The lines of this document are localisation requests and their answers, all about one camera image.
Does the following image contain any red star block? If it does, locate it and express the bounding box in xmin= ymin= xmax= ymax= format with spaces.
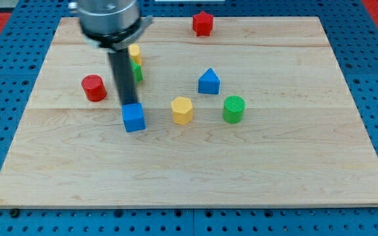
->
xmin=192 ymin=11 xmax=214 ymax=37

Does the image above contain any red cylinder block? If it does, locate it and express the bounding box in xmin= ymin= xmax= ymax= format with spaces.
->
xmin=81 ymin=75 xmax=107 ymax=102

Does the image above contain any green cylinder block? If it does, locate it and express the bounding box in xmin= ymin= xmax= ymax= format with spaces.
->
xmin=222 ymin=95 xmax=245 ymax=124

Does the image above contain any blue triangle block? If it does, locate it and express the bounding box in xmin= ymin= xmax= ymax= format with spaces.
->
xmin=198 ymin=68 xmax=221 ymax=94

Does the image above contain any green block behind rod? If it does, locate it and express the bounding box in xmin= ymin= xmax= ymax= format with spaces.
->
xmin=131 ymin=59 xmax=143 ymax=84

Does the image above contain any wooden board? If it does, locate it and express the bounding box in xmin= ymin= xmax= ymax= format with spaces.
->
xmin=0 ymin=17 xmax=378 ymax=209

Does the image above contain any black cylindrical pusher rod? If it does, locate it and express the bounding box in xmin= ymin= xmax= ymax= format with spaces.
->
xmin=108 ymin=49 xmax=138 ymax=106

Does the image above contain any yellow block behind rod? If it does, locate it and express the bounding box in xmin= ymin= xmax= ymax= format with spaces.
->
xmin=128 ymin=44 xmax=142 ymax=66

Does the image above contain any yellow hexagon block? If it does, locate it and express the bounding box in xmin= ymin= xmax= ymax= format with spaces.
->
xmin=171 ymin=96 xmax=194 ymax=125

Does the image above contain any blue cube block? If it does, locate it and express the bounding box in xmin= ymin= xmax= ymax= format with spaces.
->
xmin=122 ymin=103 xmax=146 ymax=132

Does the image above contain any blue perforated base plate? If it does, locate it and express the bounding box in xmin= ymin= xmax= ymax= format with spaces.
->
xmin=0 ymin=0 xmax=378 ymax=235

